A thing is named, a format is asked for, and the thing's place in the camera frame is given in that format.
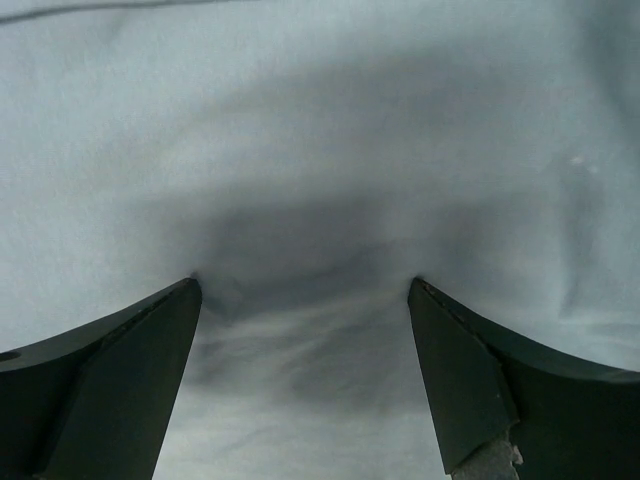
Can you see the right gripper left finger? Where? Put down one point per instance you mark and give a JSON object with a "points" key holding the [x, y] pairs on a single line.
{"points": [[95, 402]]}

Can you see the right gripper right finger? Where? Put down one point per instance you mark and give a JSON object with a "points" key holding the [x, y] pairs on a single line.
{"points": [[507, 407]]}

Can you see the grey-blue t-shirt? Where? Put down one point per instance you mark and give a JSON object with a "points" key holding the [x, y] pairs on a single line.
{"points": [[305, 160]]}

